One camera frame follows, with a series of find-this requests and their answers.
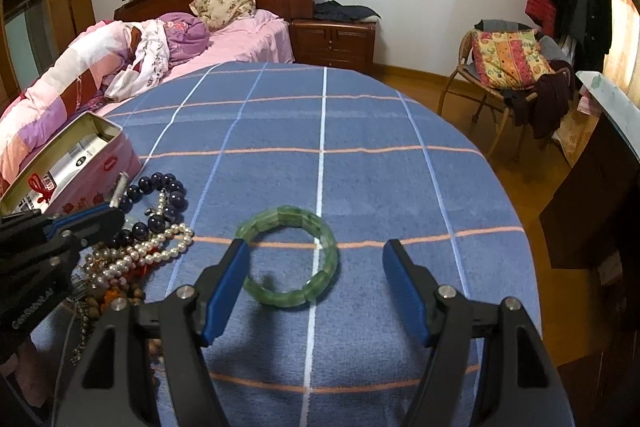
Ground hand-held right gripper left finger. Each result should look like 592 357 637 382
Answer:
52 238 251 427

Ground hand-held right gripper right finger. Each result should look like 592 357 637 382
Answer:
382 238 576 427

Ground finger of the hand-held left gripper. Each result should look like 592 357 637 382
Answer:
47 204 126 253

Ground silver metal tube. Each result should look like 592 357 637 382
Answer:
110 173 132 209

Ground pink tin box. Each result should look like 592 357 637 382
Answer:
0 111 143 220

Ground brown and orange bead bracelet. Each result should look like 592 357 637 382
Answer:
82 279 166 363

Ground white pearl necklace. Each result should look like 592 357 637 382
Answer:
82 223 196 288

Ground green jade bracelet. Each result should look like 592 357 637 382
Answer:
235 205 341 308

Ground dark blue bead bracelet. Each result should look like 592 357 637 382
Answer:
112 172 188 253

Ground white printed card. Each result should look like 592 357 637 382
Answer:
15 132 118 212

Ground blue plaid tablecloth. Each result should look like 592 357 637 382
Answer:
30 62 543 427

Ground pink patchwork quilt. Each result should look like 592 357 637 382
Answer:
0 19 171 198

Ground dark wooden cabinet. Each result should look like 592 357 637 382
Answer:
537 107 640 273

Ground purple blanket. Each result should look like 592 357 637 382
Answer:
159 12 211 68

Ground wicker chair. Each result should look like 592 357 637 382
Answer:
437 27 576 158

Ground dark maroon garment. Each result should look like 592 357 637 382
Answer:
502 59 573 140

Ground pink bed sheet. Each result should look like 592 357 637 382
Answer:
165 9 296 82

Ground colourful patterned cushion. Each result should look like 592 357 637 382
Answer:
470 29 556 90

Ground wooden nightstand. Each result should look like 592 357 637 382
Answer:
290 18 377 70

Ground floral pillow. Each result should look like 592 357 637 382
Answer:
189 0 258 32

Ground pale green board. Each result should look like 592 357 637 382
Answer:
575 71 640 145

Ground grey garment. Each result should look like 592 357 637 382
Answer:
474 19 538 38

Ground dark folded clothes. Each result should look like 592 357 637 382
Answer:
312 0 382 24

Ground red hanging garment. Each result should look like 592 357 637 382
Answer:
525 0 556 38

